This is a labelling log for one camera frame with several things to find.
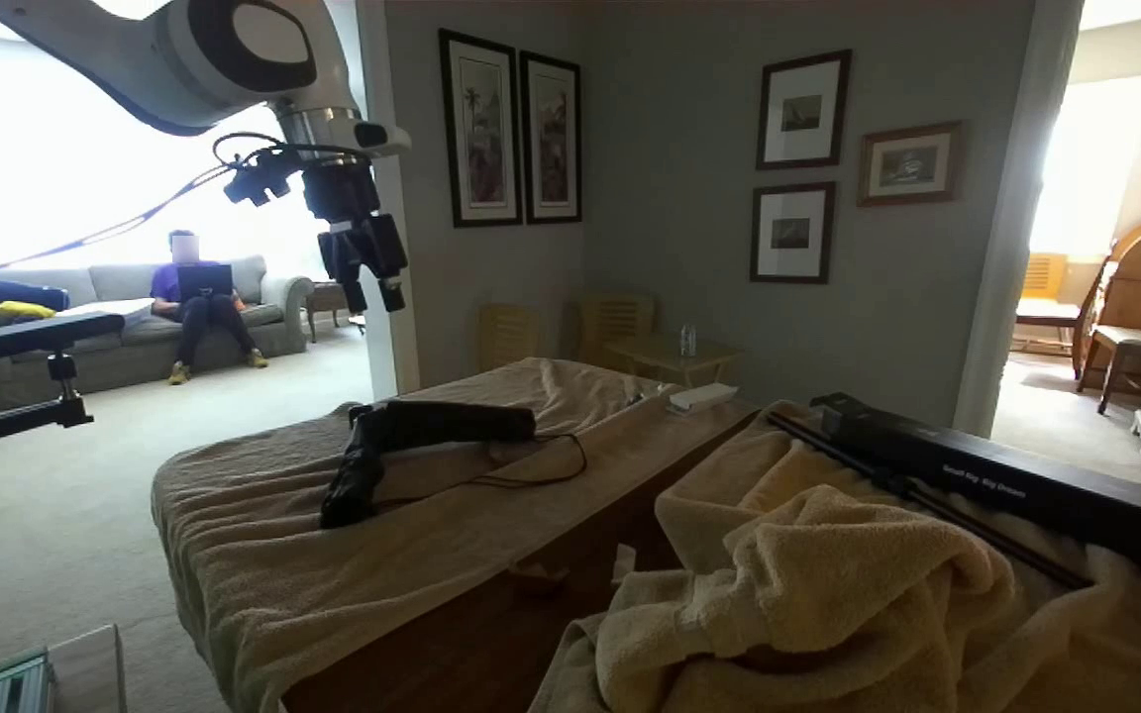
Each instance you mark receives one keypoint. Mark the brown wooden table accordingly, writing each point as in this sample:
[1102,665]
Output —
[505,620]

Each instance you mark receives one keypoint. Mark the black camera stand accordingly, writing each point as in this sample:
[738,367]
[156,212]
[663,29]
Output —
[36,350]

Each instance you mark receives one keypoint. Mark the small white flat object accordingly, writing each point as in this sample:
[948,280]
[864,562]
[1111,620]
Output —
[704,392]

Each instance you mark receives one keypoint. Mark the yellow armchair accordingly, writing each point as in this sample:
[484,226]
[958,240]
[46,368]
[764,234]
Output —
[1047,281]

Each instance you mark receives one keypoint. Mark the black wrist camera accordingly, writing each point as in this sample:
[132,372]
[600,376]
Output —
[260,177]

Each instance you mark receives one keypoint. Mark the clear drinking glass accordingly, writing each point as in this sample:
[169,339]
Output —
[686,339]

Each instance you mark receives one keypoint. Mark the black fabric cover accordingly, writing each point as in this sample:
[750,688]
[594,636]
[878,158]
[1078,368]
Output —
[395,440]

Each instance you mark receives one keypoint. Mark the small black picture frame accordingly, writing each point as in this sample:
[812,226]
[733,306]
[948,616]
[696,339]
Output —
[790,232]
[801,109]

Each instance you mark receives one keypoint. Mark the low wooden side table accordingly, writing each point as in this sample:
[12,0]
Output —
[670,359]

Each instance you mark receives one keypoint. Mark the fluffy cream towel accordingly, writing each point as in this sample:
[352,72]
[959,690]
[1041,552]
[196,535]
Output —
[808,594]

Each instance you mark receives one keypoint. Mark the dark wooden chair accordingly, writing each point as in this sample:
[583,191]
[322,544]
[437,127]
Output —
[1117,350]

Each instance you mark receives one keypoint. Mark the light wooden crate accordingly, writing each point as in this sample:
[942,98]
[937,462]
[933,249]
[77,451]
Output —
[616,323]

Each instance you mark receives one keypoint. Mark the dark blue cushion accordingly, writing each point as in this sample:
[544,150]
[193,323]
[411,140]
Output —
[25,292]

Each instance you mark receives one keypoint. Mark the yellow cushion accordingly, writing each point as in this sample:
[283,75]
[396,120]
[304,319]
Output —
[25,310]

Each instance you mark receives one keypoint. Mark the small brown end table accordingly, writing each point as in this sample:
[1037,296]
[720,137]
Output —
[330,302]

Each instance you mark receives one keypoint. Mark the seated person purple shirt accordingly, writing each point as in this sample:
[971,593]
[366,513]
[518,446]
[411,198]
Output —
[201,310]

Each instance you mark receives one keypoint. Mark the tall black picture frame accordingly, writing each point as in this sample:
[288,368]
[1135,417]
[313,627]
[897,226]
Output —
[482,127]
[554,137]

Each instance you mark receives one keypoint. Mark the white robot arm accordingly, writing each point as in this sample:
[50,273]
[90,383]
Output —
[186,62]

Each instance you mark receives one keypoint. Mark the grey sofa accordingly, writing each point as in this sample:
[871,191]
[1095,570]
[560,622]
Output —
[95,343]

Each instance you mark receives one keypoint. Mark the wooden picture frame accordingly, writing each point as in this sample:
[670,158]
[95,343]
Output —
[910,162]

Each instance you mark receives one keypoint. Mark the light wicker basket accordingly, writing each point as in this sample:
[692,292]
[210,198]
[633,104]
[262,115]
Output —
[511,339]

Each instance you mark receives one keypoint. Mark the long black box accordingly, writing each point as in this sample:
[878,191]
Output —
[993,482]

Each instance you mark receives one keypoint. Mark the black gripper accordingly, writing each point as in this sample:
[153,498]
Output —
[337,191]

